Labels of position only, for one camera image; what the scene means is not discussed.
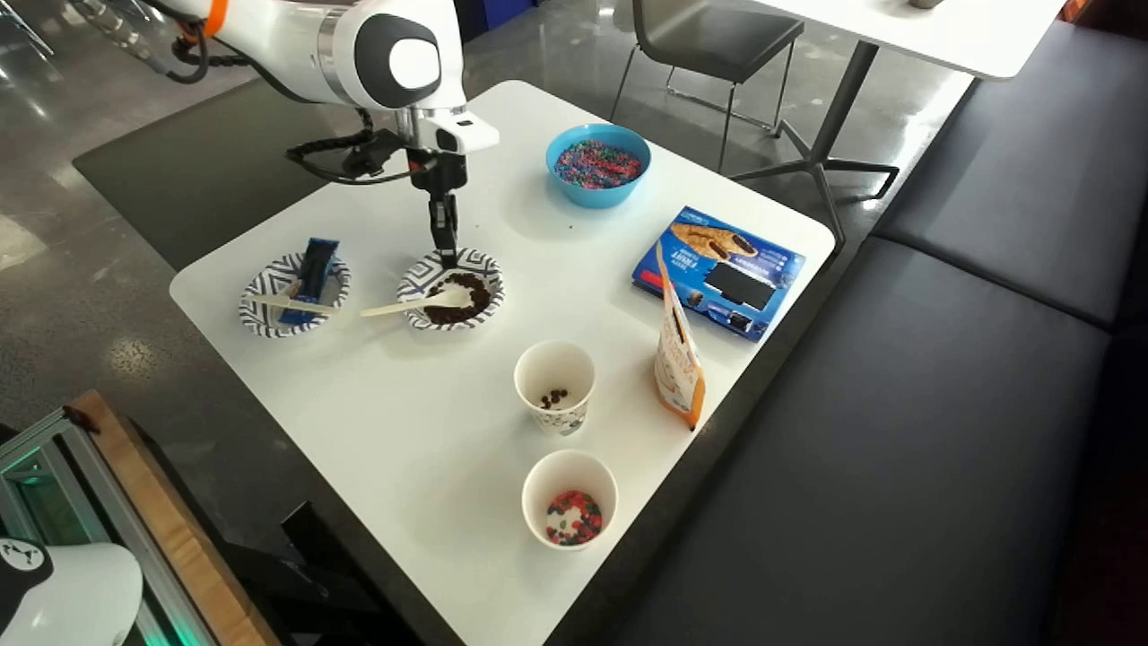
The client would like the paper cup with dark beans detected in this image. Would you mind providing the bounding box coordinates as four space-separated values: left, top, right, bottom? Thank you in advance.
509 337 600 437

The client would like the white side table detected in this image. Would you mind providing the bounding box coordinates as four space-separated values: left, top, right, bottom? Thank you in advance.
728 0 1067 208

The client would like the metal frame cart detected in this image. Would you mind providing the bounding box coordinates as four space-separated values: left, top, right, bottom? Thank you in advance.
0 408 220 646

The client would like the flat white stirring stick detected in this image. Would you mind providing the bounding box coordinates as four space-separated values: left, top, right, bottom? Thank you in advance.
258 294 336 319

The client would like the white wrist camera block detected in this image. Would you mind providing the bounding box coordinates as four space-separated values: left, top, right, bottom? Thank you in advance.
416 104 503 159

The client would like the dark blue bin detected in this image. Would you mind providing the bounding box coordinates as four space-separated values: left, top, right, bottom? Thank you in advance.
453 0 541 44

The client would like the patterned paper bowl with packet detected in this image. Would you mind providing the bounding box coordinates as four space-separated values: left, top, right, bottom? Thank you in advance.
238 252 351 340

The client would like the blue plastic bowl with candies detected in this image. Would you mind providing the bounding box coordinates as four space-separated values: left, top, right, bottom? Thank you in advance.
544 123 655 211

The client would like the grey chair with metal legs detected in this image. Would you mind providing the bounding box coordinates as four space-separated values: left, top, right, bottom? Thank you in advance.
605 0 808 173

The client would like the orange and white snack pouch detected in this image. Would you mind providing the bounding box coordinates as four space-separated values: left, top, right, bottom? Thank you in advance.
649 243 709 429

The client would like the paper cup with red candies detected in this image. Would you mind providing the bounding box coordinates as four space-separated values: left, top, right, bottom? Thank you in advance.
520 446 619 553

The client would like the orange strap on arm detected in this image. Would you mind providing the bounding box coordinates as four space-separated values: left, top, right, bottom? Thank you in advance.
192 0 234 39

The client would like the white rounded device black emblem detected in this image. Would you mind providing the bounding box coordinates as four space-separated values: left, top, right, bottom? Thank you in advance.
0 536 148 646

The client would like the blue cookie box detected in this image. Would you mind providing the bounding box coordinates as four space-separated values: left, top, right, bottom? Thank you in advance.
632 205 808 346

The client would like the black sofa seat cushion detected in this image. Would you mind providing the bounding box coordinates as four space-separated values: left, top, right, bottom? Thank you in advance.
619 233 1117 646
874 13 1148 331

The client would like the dark blue snack packet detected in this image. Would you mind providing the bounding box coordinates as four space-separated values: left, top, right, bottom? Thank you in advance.
295 233 342 305

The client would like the dark floor mat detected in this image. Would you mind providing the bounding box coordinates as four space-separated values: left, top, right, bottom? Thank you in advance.
69 74 398 273

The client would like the patterned paper bowl with beans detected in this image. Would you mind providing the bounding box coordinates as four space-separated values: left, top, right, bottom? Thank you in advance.
398 249 504 334

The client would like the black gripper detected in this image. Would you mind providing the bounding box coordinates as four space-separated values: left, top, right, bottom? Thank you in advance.
407 145 468 269

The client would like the wooden plank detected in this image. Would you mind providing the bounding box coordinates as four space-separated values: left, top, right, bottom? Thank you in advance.
69 386 281 646

